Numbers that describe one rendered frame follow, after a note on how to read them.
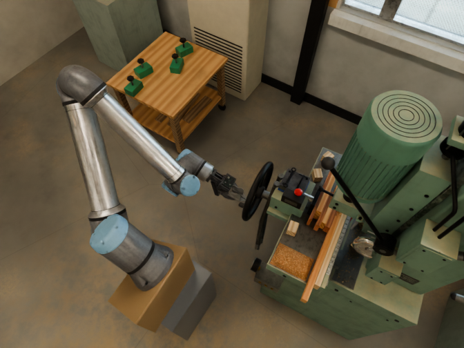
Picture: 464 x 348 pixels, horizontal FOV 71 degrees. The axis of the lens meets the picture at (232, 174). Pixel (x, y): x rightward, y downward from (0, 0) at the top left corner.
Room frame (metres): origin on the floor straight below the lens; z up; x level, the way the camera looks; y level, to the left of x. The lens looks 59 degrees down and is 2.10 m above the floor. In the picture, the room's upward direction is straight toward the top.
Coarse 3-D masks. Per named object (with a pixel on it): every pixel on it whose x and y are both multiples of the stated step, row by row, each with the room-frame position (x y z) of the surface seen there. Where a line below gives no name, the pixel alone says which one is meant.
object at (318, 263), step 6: (336, 222) 0.47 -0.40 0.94; (330, 228) 0.45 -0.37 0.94; (330, 234) 0.42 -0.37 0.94; (324, 240) 0.41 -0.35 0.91; (330, 240) 0.40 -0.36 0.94; (324, 246) 0.38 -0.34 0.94; (324, 252) 0.36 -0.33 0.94; (318, 258) 0.33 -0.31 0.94; (324, 258) 0.33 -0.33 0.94; (318, 264) 0.31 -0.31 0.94; (312, 270) 0.30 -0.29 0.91; (318, 270) 0.29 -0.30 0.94; (312, 276) 0.27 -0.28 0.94; (312, 282) 0.25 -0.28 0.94; (306, 288) 0.23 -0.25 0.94; (312, 288) 0.23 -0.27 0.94; (306, 294) 0.21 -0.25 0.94; (300, 300) 0.20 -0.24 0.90; (306, 300) 0.19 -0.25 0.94
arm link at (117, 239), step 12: (108, 216) 0.49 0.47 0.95; (120, 216) 0.48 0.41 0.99; (96, 228) 0.45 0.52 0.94; (108, 228) 0.43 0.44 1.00; (120, 228) 0.42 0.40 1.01; (132, 228) 0.44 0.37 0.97; (96, 240) 0.39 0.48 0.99; (108, 240) 0.38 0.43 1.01; (120, 240) 0.38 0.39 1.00; (132, 240) 0.39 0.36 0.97; (144, 240) 0.41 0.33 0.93; (108, 252) 0.35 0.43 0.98; (120, 252) 0.35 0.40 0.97; (132, 252) 0.35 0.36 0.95; (144, 252) 0.36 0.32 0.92; (120, 264) 0.32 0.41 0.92; (132, 264) 0.32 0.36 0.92
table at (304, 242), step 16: (336, 160) 0.78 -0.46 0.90; (272, 208) 0.56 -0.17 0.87; (304, 208) 0.55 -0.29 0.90; (288, 224) 0.48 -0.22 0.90; (304, 224) 0.48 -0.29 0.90; (288, 240) 0.41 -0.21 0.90; (304, 240) 0.41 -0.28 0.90; (320, 240) 0.41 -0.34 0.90; (272, 256) 0.35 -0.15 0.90; (304, 288) 0.25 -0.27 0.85
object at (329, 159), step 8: (328, 160) 0.44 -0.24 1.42; (328, 168) 0.43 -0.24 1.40; (336, 176) 0.42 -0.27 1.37; (344, 184) 0.41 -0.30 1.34; (352, 200) 0.39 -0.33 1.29; (360, 208) 0.38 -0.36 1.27; (368, 224) 0.36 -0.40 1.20; (376, 232) 0.34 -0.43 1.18; (376, 240) 0.33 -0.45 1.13; (384, 240) 0.33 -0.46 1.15; (392, 240) 0.33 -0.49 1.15; (376, 248) 0.31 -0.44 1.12; (384, 248) 0.30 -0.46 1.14; (392, 248) 0.30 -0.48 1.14
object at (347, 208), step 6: (336, 192) 0.53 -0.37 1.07; (336, 198) 0.51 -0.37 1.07; (342, 198) 0.51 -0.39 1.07; (330, 204) 0.51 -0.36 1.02; (336, 204) 0.49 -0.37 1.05; (342, 204) 0.49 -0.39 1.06; (348, 204) 0.48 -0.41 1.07; (360, 204) 0.48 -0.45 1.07; (366, 204) 0.48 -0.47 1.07; (372, 204) 0.48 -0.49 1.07; (336, 210) 0.49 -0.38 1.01; (342, 210) 0.48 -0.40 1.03; (348, 210) 0.48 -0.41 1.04; (354, 210) 0.47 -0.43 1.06; (366, 210) 0.46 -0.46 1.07; (372, 210) 0.46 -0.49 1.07; (354, 216) 0.46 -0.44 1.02
